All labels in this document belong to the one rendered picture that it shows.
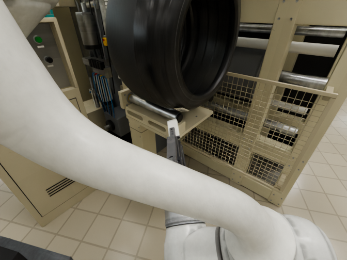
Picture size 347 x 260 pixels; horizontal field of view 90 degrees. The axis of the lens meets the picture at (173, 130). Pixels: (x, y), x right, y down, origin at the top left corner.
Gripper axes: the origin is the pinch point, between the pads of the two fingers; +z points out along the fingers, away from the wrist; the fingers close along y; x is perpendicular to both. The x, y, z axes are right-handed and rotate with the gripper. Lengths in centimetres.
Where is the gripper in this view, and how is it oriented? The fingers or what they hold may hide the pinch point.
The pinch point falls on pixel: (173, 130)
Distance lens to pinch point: 53.5
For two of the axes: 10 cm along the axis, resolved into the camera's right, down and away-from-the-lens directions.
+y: 3.2, 5.0, 8.1
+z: -1.0, -8.3, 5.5
